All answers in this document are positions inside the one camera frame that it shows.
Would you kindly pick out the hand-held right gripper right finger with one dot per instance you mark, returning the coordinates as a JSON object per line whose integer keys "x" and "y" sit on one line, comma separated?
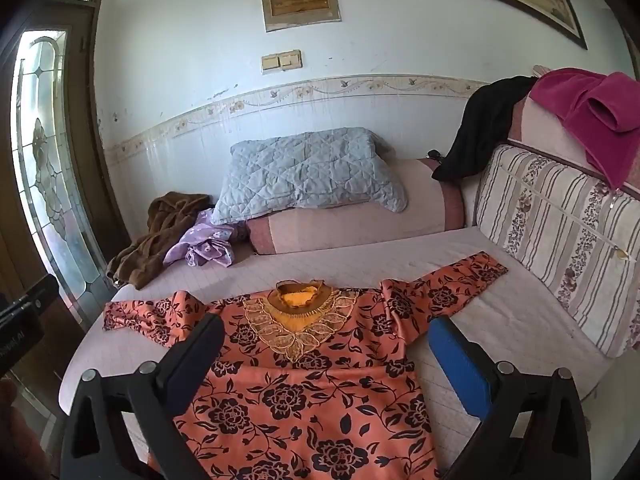
{"x": 460, "y": 366}

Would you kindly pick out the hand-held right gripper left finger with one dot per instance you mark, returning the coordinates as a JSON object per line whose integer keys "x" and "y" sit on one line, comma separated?
{"x": 196, "y": 355}

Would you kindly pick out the orange black floral blouse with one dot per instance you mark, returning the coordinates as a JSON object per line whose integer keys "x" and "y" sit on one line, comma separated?
{"x": 300, "y": 400}

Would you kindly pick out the purple floral cloth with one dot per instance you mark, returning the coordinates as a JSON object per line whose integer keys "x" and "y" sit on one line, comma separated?
{"x": 200, "y": 246}

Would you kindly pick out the brown cloth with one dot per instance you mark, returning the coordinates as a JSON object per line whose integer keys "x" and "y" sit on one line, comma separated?
{"x": 150, "y": 240}

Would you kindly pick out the stained glass door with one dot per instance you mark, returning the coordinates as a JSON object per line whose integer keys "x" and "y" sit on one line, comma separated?
{"x": 47, "y": 160}

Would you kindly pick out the striped floral cushion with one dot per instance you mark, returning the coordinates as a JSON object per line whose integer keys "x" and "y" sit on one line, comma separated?
{"x": 560, "y": 230}

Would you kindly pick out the pink bolster pillow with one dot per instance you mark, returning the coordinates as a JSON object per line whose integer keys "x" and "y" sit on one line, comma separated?
{"x": 350, "y": 225}

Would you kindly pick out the small black object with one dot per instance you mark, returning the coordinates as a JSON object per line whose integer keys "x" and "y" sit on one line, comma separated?
{"x": 435, "y": 154}

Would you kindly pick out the grey quilted pillow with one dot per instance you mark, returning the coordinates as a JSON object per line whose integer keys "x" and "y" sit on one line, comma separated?
{"x": 305, "y": 170}

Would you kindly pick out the black cloth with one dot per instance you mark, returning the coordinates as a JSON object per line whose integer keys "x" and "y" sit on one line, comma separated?
{"x": 480, "y": 125}

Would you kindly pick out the pink sofa backrest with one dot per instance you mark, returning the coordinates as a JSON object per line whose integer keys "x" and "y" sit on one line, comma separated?
{"x": 540, "y": 130}

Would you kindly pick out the magenta towel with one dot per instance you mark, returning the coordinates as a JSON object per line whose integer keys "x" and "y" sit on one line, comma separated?
{"x": 600, "y": 110}

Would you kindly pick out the small framed picture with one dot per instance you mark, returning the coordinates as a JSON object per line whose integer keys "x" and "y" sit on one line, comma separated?
{"x": 300, "y": 2}

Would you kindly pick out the beige light switch panel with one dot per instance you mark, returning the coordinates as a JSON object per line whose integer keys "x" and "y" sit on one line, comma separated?
{"x": 281, "y": 62}

